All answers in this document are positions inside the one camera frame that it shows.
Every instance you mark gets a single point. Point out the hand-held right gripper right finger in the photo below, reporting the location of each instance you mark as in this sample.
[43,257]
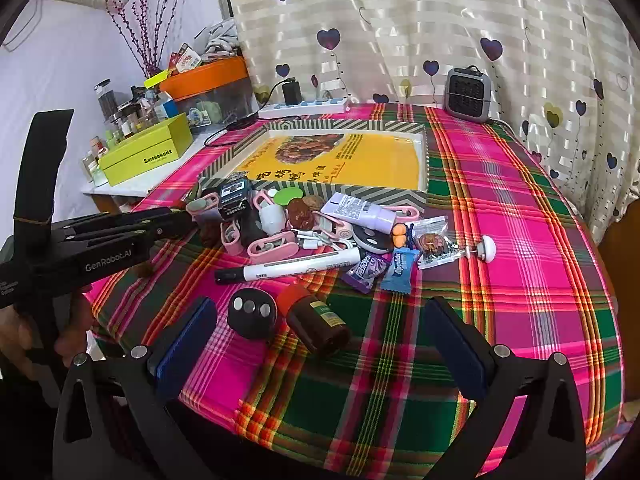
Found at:
[460,355]

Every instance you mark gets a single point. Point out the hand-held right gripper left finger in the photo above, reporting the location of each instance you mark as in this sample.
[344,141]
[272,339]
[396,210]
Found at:
[182,355]

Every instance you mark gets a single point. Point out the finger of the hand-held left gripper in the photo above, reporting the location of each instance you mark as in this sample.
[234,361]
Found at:
[115,246]
[130,220]

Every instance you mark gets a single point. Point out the black disc with silver dots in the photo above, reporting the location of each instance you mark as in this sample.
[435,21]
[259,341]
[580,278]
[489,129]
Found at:
[252,322]

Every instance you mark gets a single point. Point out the blue candy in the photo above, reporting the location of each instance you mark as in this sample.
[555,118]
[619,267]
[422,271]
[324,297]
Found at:
[400,272]

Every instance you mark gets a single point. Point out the small black box blue label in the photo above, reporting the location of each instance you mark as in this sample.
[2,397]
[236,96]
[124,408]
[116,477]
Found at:
[234,195]

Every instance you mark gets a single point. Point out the purple candy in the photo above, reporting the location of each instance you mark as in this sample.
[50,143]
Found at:
[365,270]

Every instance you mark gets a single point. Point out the brown bottle with green label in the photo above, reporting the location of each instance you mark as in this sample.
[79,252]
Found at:
[320,332]

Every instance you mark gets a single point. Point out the pile of pink clips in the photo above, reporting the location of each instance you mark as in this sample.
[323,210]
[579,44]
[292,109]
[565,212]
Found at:
[270,246]

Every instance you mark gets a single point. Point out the white marker pen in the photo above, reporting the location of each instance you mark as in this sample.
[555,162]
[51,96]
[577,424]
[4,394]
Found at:
[300,264]

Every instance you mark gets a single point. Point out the glossy red date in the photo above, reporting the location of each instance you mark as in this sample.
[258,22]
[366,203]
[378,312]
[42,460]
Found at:
[300,214]

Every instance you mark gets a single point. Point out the striped cardboard tray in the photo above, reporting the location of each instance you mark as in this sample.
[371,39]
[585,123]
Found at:
[310,124]

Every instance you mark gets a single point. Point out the person's left hand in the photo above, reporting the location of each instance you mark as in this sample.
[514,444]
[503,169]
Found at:
[75,322]

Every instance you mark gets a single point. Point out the white side table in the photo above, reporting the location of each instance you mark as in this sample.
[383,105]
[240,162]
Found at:
[130,189]

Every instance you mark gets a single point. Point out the lime green box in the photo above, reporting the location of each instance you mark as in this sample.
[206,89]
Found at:
[145,152]

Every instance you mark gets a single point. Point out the white mushroom-shaped knob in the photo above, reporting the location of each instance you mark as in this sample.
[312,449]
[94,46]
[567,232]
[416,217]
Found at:
[485,250]

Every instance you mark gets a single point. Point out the cluster of small bottles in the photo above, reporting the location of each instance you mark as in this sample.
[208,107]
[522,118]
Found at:
[107,97]

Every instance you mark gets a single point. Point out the clear packet with brown sweet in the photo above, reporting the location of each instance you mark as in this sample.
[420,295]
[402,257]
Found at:
[432,245]

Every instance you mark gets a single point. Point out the pink green plaid tablecloth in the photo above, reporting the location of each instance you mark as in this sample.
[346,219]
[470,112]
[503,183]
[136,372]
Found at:
[525,260]

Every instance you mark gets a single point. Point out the black rectangular case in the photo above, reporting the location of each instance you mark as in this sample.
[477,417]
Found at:
[250,230]

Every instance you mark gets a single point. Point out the small white jar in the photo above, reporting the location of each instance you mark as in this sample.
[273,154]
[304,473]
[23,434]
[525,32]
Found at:
[272,217]

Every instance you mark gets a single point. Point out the yellow paper tag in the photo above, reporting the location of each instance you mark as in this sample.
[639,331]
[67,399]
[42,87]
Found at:
[156,79]

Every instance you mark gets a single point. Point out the black disc with white spots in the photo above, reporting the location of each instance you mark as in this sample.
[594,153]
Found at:
[372,241]

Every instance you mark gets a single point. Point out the purple flower branches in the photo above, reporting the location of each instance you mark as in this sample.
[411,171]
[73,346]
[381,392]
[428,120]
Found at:
[150,62]

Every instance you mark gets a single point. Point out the green round lid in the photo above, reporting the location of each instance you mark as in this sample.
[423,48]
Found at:
[288,196]

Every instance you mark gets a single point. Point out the clear container with orange lid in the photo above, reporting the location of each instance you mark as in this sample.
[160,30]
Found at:
[210,75]

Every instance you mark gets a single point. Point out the colourful card packets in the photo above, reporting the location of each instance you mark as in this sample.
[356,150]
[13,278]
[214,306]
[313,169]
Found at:
[185,60]

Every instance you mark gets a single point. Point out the lavender cream tube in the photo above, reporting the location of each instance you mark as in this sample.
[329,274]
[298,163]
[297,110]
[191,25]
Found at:
[357,210]

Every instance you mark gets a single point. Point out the walnut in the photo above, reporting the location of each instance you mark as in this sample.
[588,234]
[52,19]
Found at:
[315,203]

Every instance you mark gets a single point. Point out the brown wooden wardrobe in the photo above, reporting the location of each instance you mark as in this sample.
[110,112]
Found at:
[622,260]

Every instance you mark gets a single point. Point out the white cloth bundle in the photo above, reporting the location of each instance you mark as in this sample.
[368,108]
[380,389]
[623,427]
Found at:
[220,40]

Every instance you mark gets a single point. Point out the black plug-in charger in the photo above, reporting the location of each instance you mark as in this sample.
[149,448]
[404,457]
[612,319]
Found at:
[291,91]

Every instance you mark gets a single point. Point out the yellow printed food flyer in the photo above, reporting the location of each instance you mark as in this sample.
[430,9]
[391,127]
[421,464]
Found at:
[380,160]

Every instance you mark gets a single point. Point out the white blue power strip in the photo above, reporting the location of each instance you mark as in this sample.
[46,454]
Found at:
[310,106]

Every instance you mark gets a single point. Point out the small grey fan heater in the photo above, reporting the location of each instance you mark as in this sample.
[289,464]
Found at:
[467,95]

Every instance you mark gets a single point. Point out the striped heart print curtain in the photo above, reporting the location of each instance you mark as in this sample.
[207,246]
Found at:
[425,35]

